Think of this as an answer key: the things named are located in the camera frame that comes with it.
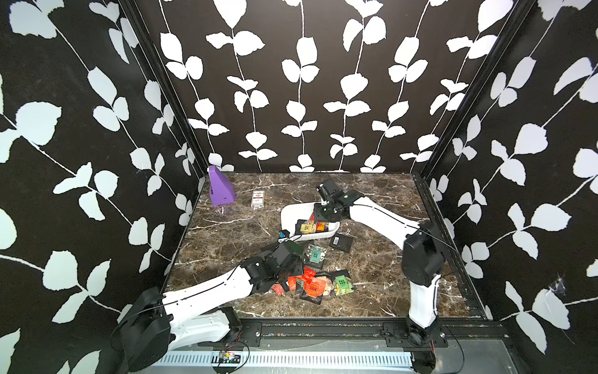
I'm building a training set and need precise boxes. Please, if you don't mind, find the orange label dark tea bag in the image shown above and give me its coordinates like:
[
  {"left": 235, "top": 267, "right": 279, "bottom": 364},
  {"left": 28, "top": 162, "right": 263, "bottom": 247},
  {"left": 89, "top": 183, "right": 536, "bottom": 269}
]
[{"left": 316, "top": 222, "right": 330, "bottom": 233}]

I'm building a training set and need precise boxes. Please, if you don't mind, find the black tea bag with barcode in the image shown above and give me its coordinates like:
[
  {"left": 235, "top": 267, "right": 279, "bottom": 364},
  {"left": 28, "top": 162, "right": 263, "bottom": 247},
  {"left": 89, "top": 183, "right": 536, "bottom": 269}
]
[{"left": 329, "top": 234, "right": 354, "bottom": 253}]

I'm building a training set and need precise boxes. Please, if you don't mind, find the green label floral tea bag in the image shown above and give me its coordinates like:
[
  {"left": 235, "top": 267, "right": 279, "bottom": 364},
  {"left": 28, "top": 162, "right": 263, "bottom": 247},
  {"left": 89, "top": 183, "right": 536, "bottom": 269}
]
[{"left": 305, "top": 244, "right": 325, "bottom": 270}]

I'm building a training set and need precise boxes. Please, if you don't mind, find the orange red tea bag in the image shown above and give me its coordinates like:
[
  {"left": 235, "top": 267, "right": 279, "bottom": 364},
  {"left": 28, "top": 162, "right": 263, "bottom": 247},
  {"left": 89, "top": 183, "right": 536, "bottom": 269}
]
[{"left": 303, "top": 277, "right": 326, "bottom": 299}]

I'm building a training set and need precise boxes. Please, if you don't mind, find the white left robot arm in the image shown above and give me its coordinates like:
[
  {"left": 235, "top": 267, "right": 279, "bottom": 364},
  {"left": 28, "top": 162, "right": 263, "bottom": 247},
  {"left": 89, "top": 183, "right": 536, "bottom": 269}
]
[{"left": 112, "top": 241, "right": 303, "bottom": 372}]

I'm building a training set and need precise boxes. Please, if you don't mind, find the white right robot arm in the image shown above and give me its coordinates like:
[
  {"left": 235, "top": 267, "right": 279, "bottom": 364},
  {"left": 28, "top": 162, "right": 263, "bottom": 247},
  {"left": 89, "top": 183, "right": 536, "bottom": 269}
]
[{"left": 316, "top": 179, "right": 446, "bottom": 347}]

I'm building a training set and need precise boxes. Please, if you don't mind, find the white plastic storage box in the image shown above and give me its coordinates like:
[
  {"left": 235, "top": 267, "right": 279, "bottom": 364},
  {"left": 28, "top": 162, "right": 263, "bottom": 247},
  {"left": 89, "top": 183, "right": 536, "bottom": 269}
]
[{"left": 280, "top": 203, "right": 340, "bottom": 242}]

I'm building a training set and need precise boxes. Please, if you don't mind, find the small white card box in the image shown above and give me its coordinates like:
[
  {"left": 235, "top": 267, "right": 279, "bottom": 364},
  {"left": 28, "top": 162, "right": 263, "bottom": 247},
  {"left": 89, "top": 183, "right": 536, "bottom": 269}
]
[{"left": 251, "top": 190, "right": 265, "bottom": 209}]

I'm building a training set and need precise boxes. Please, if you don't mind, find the purple wedge block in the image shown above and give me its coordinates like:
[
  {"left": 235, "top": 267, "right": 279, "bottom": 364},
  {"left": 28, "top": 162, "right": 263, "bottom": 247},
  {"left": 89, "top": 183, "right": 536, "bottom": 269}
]
[{"left": 208, "top": 165, "right": 236, "bottom": 207}]

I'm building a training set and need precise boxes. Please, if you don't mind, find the white perforated strip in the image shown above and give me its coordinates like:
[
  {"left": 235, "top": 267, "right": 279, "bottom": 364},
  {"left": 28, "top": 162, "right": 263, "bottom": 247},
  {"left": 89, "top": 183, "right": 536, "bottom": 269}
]
[{"left": 153, "top": 351, "right": 414, "bottom": 371}]

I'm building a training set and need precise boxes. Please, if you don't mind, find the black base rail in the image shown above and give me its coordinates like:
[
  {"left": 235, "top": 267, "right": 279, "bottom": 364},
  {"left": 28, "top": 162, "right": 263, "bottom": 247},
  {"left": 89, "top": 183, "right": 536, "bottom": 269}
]
[{"left": 233, "top": 317, "right": 509, "bottom": 351}]

